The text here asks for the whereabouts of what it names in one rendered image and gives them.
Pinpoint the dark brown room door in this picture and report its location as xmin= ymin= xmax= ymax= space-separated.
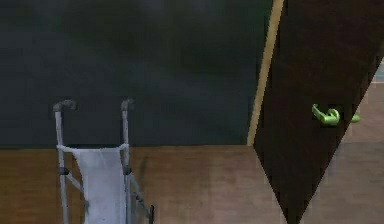
xmin=253 ymin=0 xmax=384 ymax=224

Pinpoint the green door handle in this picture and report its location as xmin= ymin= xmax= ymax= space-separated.
xmin=311 ymin=103 xmax=341 ymax=127

